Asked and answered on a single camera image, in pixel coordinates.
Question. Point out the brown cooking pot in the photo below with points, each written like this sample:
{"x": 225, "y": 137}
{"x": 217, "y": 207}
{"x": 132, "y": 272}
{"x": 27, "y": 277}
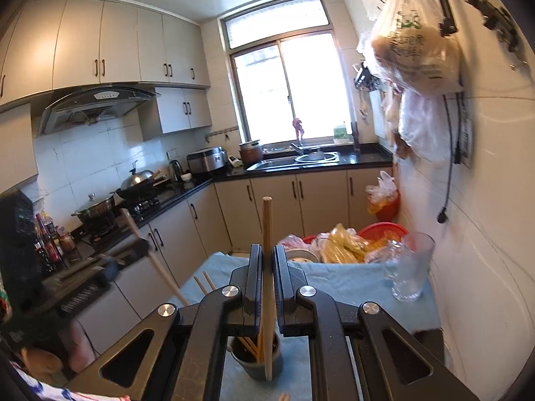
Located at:
{"x": 250, "y": 152}

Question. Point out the white ceramic bowl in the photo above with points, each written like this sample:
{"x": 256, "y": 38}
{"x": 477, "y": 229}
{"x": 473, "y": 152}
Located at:
{"x": 301, "y": 255}

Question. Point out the black wok with steel lid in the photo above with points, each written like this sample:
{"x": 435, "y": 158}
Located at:
{"x": 138, "y": 183}

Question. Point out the red trash bin with bag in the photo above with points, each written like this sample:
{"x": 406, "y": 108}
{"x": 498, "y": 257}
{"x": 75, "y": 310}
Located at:
{"x": 382, "y": 209}

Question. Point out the steel sink faucet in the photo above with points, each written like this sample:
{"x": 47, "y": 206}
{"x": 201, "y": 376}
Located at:
{"x": 303, "y": 148}

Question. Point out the bunch of wooden chopsticks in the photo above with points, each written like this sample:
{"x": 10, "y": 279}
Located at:
{"x": 250, "y": 349}

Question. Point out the black gas stove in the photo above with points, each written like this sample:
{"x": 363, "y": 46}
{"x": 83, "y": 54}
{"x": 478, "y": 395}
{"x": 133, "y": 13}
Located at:
{"x": 142, "y": 206}

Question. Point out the beige kitchen cabinets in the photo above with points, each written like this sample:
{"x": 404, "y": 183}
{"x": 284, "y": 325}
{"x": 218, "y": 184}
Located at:
{"x": 271, "y": 204}
{"x": 83, "y": 41}

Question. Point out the green white carton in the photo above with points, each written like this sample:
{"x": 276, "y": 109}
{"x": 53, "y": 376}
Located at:
{"x": 340, "y": 133}

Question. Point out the beige upper kitchen cabinets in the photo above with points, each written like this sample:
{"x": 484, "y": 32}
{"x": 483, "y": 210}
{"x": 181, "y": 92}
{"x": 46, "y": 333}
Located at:
{"x": 83, "y": 41}

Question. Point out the hanging dark kitchen tool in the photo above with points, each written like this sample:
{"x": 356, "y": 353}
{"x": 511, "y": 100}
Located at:
{"x": 365, "y": 77}

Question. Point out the steel range hood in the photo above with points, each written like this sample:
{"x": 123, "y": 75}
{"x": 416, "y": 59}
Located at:
{"x": 96, "y": 104}

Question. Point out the dark sauce bottle red label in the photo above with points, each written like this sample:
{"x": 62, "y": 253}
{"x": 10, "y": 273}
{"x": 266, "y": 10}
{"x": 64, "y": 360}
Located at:
{"x": 47, "y": 250}

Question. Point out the hanging clear plastic bag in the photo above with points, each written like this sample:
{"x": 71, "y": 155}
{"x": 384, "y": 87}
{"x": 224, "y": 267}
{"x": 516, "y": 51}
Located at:
{"x": 413, "y": 50}

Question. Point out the hanging beige plastic bag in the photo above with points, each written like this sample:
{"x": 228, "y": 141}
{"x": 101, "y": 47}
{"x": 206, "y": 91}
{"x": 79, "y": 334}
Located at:
{"x": 393, "y": 133}

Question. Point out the black utensil holder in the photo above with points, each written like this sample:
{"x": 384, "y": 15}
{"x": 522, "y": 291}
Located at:
{"x": 250, "y": 369}

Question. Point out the red plastic basin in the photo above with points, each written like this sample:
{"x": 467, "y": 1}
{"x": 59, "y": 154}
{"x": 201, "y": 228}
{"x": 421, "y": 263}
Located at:
{"x": 384, "y": 230}

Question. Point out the yellow plastic bags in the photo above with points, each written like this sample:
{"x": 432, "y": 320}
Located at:
{"x": 342, "y": 246}

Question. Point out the steel rice cooker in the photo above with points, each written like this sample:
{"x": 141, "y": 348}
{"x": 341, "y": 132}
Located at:
{"x": 207, "y": 161}

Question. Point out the person's striped clothing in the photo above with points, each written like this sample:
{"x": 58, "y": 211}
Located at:
{"x": 41, "y": 392}

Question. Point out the beige lower kitchen cabinets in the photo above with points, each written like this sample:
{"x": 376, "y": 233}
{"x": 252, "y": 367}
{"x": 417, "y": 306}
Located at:
{"x": 271, "y": 204}

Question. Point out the woven tablecloth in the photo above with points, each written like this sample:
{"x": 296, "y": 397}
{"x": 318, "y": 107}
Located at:
{"x": 355, "y": 284}

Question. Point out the glass jar with food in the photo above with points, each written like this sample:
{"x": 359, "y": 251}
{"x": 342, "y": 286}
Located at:
{"x": 67, "y": 244}

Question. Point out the steel kitchen sink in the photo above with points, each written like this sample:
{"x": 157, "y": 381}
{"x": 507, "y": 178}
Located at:
{"x": 271, "y": 162}

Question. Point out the person's left forearm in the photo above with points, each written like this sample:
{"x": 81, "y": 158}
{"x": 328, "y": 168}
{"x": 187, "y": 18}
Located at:
{"x": 81, "y": 346}

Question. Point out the clear glass pitcher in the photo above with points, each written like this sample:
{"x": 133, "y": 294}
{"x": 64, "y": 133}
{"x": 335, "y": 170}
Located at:
{"x": 411, "y": 267}

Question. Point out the hanging white plastic bag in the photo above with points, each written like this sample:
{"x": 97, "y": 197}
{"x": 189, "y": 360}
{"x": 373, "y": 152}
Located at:
{"x": 422, "y": 129}

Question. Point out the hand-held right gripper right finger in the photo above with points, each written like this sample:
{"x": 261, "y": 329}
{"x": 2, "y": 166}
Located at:
{"x": 279, "y": 288}

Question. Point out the black wall hook rail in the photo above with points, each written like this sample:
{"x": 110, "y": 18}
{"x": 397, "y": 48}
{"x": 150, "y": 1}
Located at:
{"x": 493, "y": 16}

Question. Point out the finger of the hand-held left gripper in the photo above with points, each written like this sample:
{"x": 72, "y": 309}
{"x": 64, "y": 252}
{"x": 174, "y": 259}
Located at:
{"x": 133, "y": 250}
{"x": 110, "y": 270}

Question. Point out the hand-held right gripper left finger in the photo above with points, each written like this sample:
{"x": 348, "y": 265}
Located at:
{"x": 258, "y": 284}

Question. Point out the tan wooden chopstick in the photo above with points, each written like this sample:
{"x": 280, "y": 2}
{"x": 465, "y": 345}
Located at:
{"x": 199, "y": 283}
{"x": 167, "y": 280}
{"x": 209, "y": 280}
{"x": 267, "y": 225}

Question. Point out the grey wall power strip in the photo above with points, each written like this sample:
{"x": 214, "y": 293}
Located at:
{"x": 466, "y": 138}

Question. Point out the kitchen window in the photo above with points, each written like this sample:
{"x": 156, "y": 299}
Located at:
{"x": 309, "y": 87}

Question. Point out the black kitchen countertop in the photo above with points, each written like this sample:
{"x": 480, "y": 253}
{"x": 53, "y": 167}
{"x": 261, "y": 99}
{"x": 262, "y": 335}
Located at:
{"x": 359, "y": 158}

